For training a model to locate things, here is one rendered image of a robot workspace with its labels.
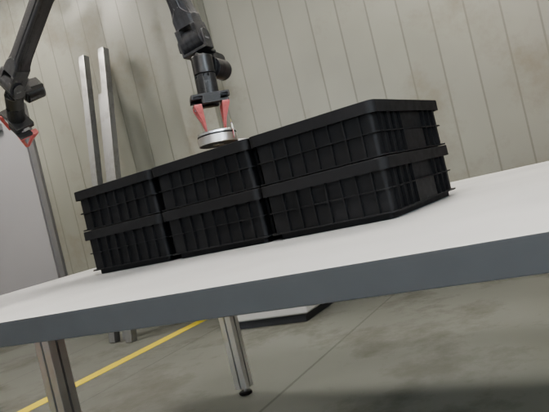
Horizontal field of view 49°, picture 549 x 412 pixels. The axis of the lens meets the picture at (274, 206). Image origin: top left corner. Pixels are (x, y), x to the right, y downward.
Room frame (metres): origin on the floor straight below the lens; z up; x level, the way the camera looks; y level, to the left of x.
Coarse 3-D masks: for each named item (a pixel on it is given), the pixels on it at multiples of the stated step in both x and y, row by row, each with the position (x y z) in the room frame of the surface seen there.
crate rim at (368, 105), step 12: (348, 108) 1.16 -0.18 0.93; (360, 108) 1.14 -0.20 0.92; (372, 108) 1.14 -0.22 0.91; (384, 108) 1.17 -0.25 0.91; (396, 108) 1.23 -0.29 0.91; (408, 108) 1.28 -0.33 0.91; (420, 108) 1.34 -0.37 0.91; (432, 108) 1.42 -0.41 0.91; (312, 120) 1.20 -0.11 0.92; (324, 120) 1.19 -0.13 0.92; (336, 120) 1.17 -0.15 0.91; (264, 132) 1.27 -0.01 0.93; (276, 132) 1.25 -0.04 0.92; (288, 132) 1.23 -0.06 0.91; (300, 132) 1.22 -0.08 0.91; (252, 144) 1.29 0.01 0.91; (264, 144) 1.27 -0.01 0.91
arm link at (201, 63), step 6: (198, 54) 1.58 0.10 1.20; (204, 54) 1.57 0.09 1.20; (210, 54) 1.59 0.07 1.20; (192, 60) 1.58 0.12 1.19; (198, 60) 1.57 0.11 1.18; (204, 60) 1.57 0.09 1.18; (210, 60) 1.58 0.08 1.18; (192, 66) 1.59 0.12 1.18; (198, 66) 1.57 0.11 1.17; (204, 66) 1.57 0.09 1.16; (210, 66) 1.58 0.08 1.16; (216, 66) 1.62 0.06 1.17; (198, 72) 1.57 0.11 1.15; (204, 72) 1.58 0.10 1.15
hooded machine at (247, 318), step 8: (320, 304) 3.97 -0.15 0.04; (328, 304) 4.07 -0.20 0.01; (264, 312) 3.84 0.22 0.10; (272, 312) 3.82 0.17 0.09; (280, 312) 3.79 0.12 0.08; (288, 312) 3.76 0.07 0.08; (296, 312) 3.74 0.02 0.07; (304, 312) 3.71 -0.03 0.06; (312, 312) 3.84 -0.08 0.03; (240, 320) 3.94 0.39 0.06; (248, 320) 3.91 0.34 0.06; (256, 320) 3.92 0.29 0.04; (264, 320) 3.89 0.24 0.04; (272, 320) 3.86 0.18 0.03; (280, 320) 3.83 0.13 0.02; (288, 320) 3.81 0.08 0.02; (296, 320) 3.78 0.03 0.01; (304, 320) 3.76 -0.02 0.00; (240, 328) 3.98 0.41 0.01; (248, 328) 3.95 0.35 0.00
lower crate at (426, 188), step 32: (384, 160) 1.14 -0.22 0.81; (416, 160) 1.26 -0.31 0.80; (288, 192) 1.27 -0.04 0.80; (320, 192) 1.22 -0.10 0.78; (352, 192) 1.19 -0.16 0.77; (384, 192) 1.15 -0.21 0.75; (416, 192) 1.25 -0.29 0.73; (448, 192) 1.45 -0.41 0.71; (288, 224) 1.27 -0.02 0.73; (320, 224) 1.23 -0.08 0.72; (352, 224) 1.20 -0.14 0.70
